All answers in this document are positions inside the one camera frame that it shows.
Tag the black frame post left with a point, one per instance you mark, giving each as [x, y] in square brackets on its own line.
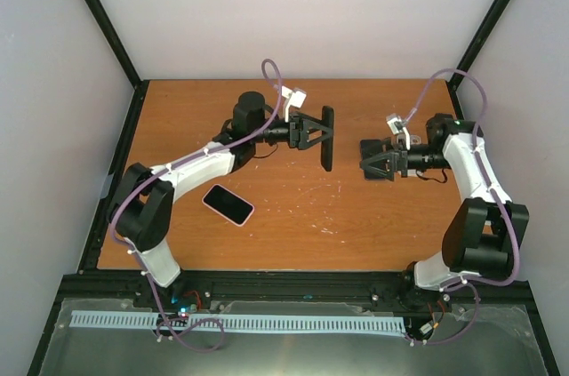
[107, 29]

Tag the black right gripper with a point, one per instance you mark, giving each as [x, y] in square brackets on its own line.
[396, 160]

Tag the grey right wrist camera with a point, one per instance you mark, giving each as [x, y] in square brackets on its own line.
[397, 125]

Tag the black frame post right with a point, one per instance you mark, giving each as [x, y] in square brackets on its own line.
[484, 30]

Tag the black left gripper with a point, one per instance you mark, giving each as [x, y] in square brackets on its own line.
[299, 125]

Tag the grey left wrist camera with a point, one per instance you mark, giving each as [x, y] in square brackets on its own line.
[293, 98]

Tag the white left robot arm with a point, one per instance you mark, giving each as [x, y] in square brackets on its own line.
[141, 209]

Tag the black phone case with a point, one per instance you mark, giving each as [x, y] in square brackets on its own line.
[373, 147]

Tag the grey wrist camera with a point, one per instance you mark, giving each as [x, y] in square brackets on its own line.
[293, 98]
[397, 125]

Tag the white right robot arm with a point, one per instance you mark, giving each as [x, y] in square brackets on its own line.
[482, 242]

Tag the pink cased smartphone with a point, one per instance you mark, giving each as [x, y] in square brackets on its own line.
[228, 205]

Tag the light blue cable duct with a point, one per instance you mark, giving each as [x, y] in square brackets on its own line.
[253, 324]

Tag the black smartphone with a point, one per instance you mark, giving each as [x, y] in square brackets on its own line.
[326, 158]

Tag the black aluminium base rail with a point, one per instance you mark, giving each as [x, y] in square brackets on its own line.
[375, 291]

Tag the black frame post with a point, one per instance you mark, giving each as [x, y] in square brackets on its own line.
[107, 29]
[484, 30]

